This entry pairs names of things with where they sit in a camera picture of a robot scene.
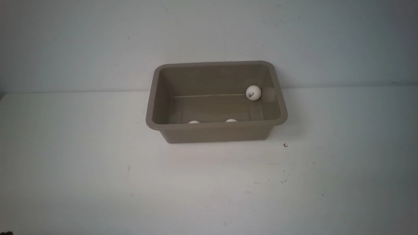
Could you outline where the beige plastic bin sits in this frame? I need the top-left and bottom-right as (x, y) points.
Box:
(145, 61), (288, 143)

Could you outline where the white ping-pong ball with logo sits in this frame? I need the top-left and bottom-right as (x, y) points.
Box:
(245, 85), (262, 101)

